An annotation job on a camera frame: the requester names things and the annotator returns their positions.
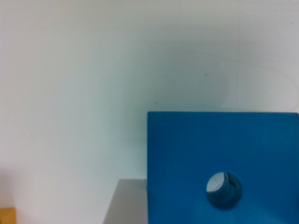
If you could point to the orange and yellow square block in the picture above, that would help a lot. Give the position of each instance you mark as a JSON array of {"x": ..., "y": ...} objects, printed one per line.
[{"x": 8, "y": 216}]

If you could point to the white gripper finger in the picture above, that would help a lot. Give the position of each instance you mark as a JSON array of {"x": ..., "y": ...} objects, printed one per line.
[{"x": 129, "y": 204}]

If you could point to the blue square block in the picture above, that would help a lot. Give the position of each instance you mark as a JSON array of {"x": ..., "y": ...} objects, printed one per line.
[{"x": 185, "y": 149}]

